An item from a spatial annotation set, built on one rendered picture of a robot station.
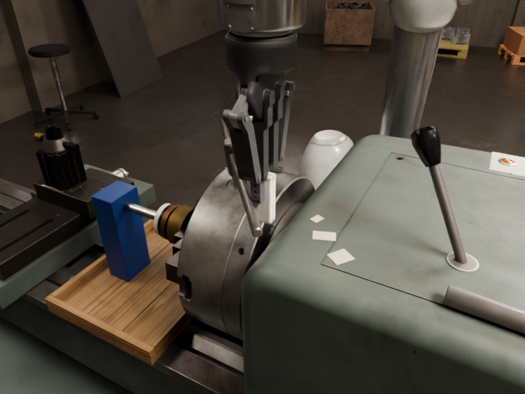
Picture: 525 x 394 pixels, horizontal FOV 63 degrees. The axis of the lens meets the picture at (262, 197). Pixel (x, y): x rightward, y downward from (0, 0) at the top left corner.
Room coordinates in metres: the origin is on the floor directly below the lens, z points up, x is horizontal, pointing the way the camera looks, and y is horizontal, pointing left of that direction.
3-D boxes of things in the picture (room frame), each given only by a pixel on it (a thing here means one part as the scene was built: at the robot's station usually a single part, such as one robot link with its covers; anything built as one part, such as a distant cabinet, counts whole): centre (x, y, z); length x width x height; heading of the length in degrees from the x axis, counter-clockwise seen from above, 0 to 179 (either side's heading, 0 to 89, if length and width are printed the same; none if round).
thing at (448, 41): (6.98, -2.66, 0.16); 1.13 x 0.77 x 0.31; 69
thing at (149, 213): (0.76, 0.25, 1.08); 0.13 x 0.07 x 0.07; 62
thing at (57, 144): (1.00, 0.53, 1.13); 0.08 x 0.08 x 0.03
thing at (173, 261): (0.59, 0.13, 1.09); 0.12 x 0.11 x 0.05; 152
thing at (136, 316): (0.77, 0.26, 0.88); 0.36 x 0.30 x 0.04; 152
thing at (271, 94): (0.45, 0.01, 1.39); 0.04 x 0.01 x 0.11; 62
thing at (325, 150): (1.19, -0.21, 0.97); 0.18 x 0.16 x 0.22; 72
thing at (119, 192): (0.80, 0.33, 1.00); 0.08 x 0.06 x 0.23; 152
